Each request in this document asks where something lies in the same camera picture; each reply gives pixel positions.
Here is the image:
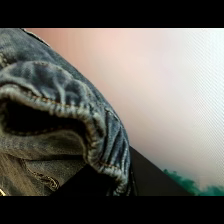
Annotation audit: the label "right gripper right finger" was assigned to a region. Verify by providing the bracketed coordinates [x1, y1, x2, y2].
[129, 145, 193, 196]

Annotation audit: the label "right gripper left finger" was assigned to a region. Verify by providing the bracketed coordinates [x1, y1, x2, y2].
[53, 164, 115, 196]

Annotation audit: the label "dark blue jeans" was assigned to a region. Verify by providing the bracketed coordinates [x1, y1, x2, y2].
[0, 28, 133, 196]

